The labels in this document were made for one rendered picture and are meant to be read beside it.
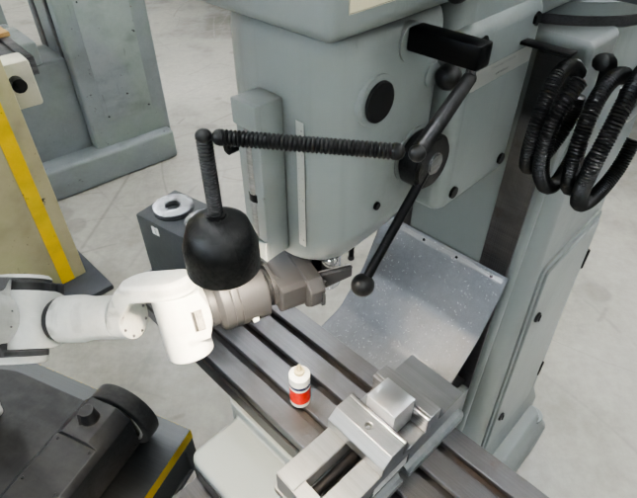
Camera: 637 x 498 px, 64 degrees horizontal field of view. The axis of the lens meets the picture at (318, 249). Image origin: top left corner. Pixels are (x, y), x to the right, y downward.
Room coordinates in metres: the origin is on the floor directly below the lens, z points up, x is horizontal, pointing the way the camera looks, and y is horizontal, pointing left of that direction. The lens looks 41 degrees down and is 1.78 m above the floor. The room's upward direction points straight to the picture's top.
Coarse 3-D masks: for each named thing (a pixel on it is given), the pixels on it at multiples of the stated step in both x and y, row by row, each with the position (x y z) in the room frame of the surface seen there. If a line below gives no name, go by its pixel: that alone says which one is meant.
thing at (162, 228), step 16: (176, 192) 1.01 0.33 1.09; (144, 208) 0.94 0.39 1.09; (160, 208) 0.92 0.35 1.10; (176, 208) 0.94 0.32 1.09; (192, 208) 0.93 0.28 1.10; (144, 224) 0.91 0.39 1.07; (160, 224) 0.88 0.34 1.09; (176, 224) 0.88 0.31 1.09; (144, 240) 0.92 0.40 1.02; (160, 240) 0.89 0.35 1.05; (176, 240) 0.85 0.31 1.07; (160, 256) 0.89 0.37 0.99; (176, 256) 0.86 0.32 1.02
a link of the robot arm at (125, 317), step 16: (160, 272) 0.53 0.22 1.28; (176, 272) 0.52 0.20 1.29; (128, 288) 0.49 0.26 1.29; (144, 288) 0.49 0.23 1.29; (160, 288) 0.48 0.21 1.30; (176, 288) 0.48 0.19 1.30; (192, 288) 0.49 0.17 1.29; (112, 304) 0.49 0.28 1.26; (128, 304) 0.48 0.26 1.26; (144, 304) 0.53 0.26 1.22; (112, 320) 0.48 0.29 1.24; (128, 320) 0.49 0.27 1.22; (144, 320) 0.51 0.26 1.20; (112, 336) 0.48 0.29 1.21; (128, 336) 0.48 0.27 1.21
